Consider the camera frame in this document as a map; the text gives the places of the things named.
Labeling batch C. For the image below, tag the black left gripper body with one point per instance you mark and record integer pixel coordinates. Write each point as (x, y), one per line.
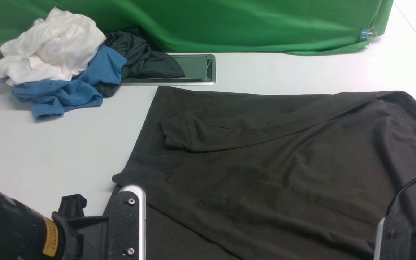
(81, 237)

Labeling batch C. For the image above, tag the dark gray long-sleeve top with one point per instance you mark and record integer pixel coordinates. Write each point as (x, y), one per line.
(232, 176)

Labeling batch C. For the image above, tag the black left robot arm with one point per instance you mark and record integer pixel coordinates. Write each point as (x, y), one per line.
(25, 234)

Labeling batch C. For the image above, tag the blue crumpled garment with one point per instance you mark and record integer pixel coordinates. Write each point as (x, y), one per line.
(53, 98)

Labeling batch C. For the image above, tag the dark teal crumpled garment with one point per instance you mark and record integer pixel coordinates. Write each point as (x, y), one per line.
(145, 59)

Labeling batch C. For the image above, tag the white crumpled garment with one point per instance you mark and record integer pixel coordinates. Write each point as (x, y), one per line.
(58, 47)

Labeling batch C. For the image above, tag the blue binder clip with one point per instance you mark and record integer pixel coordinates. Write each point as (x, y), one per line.
(366, 34)

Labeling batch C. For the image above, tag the green backdrop cloth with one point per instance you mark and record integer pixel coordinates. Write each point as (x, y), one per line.
(300, 27)

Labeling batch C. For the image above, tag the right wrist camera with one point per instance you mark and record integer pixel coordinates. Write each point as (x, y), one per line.
(394, 234)

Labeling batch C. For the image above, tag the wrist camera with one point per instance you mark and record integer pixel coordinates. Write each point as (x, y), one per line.
(394, 234)
(126, 211)

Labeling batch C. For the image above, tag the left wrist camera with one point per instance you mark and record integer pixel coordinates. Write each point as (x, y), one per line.
(126, 211)

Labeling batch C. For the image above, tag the metal table cable hatch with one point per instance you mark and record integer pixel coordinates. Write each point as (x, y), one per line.
(199, 70)

